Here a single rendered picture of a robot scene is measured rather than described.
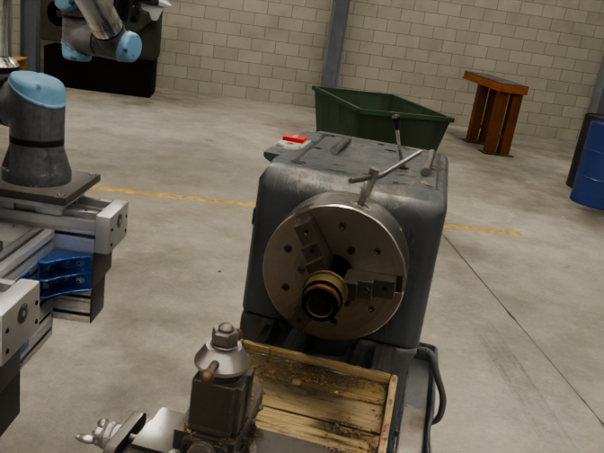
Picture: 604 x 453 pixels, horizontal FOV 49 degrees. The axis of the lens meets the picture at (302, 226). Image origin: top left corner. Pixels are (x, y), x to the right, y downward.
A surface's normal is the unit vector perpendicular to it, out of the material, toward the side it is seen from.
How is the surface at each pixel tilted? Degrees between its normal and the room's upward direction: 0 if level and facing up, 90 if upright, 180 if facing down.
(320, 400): 0
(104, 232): 90
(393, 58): 90
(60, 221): 90
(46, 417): 0
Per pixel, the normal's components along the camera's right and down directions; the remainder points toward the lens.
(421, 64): 0.09, 0.33
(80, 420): 0.14, -0.94
